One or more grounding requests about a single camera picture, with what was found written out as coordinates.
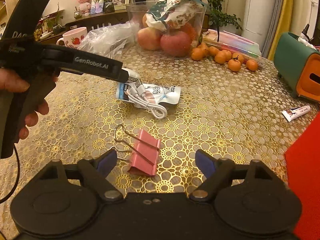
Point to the white standing air conditioner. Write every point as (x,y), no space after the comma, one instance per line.
(257,19)

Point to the clear glass fruit bowl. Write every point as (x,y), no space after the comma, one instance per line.
(137,18)

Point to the pastel plastic storage case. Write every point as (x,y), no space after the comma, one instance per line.
(233,43)

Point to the red apple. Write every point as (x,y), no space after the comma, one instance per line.
(149,38)
(177,44)

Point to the clear crumpled plastic bag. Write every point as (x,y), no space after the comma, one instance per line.
(111,41)

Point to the left red apple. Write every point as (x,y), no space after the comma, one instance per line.
(149,38)

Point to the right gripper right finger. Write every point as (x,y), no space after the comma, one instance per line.
(218,174)

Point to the mandarin orange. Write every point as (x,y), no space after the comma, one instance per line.
(234,65)
(220,57)
(252,65)
(197,54)

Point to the green orange tissue box organizer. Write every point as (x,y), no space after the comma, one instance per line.
(298,65)

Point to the pink strawberry mug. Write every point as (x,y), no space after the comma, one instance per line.
(73,38)

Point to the floral cloth bag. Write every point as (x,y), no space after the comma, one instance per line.
(173,14)

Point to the white blue sachet packet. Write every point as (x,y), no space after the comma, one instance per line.
(154,93)

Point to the pink pig plush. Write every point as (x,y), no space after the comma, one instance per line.
(84,7)

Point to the red cardboard box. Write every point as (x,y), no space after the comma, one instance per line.
(302,160)

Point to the pink binder clip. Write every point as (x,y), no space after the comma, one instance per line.
(144,152)

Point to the right red apple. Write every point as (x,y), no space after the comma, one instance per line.
(177,44)

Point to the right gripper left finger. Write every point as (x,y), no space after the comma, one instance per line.
(94,173)

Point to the small white cream tube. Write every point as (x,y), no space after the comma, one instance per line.
(292,114)

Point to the potted green plant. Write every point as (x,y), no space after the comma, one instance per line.
(216,19)

